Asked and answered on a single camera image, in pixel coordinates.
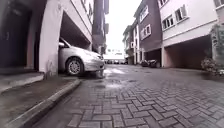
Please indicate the low white building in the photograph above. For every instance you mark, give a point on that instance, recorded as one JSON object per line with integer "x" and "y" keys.
{"x": 113, "y": 56}

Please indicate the dark brown building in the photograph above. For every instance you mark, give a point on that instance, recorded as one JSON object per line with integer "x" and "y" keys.
{"x": 151, "y": 36}

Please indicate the pale building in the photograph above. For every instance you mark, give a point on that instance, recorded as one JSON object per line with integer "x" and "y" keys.
{"x": 130, "y": 41}

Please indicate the dark vehicle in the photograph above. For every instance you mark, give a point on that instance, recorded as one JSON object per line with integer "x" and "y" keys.
{"x": 149, "y": 63}

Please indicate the white building with garage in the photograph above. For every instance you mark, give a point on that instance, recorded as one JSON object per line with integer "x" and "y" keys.
{"x": 50, "y": 33}
{"x": 190, "y": 30}

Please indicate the green bush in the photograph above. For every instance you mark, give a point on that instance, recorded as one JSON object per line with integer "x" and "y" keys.
{"x": 210, "y": 63}

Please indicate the silver car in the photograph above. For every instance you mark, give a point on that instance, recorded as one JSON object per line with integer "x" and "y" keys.
{"x": 83, "y": 60}

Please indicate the raised concrete pavement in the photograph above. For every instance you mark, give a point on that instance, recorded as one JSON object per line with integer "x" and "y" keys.
{"x": 23, "y": 96}

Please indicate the grey brick paved road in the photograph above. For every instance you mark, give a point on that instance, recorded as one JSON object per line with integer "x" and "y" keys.
{"x": 140, "y": 100}

